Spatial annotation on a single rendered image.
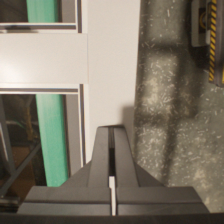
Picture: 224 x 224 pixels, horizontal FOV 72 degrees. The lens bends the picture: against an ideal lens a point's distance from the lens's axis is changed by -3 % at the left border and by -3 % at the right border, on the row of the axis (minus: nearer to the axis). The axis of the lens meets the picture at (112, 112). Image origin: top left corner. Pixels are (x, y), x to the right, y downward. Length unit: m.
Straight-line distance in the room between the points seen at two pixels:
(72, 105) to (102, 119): 0.10
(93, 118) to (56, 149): 0.12
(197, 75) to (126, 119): 1.11
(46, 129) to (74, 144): 0.05
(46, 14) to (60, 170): 0.22
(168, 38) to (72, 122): 0.99
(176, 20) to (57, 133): 1.06
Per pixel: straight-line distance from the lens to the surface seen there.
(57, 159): 0.27
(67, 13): 0.24
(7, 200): 1.28
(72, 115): 0.24
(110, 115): 0.15
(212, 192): 1.80
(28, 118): 0.98
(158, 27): 1.14
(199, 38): 1.09
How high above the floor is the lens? 1.08
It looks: 73 degrees down
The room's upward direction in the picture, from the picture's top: 176 degrees clockwise
